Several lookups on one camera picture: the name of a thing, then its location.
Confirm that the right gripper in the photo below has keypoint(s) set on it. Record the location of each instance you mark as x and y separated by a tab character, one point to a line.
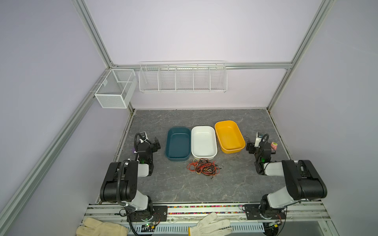
252	147

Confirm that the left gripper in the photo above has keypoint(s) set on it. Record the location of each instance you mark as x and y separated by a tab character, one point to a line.
154	144

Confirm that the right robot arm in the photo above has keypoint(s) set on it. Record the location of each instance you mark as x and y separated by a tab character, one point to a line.
302	183

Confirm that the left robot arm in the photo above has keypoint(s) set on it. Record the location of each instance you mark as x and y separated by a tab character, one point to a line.
120	182

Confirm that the yellow plastic bin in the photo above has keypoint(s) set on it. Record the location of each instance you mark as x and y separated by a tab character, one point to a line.
230	137

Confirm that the teal plastic bin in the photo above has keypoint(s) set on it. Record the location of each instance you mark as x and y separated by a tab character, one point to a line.
178	146

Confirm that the pink toy cup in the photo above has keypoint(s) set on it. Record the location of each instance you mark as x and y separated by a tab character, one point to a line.
274	145

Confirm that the white plastic bin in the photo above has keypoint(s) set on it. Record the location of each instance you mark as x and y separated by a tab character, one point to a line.
203	142

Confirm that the small white mesh basket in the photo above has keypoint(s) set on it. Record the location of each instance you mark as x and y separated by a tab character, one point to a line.
116	89

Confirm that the right white work glove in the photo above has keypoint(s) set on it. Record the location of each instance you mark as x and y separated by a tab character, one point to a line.
208	226

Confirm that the white work glove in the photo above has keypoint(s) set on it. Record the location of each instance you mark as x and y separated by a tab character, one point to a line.
94	227
208	226

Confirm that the left white work glove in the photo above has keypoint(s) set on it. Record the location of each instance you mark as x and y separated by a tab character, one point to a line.
94	227

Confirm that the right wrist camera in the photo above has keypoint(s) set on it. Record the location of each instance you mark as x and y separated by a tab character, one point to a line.
259	137

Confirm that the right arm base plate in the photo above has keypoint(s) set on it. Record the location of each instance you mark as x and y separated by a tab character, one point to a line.
258	212

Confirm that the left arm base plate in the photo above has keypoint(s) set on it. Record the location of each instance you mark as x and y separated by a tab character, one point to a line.
154	213

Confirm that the long white wire rack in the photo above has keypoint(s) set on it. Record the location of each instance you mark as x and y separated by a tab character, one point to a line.
183	76

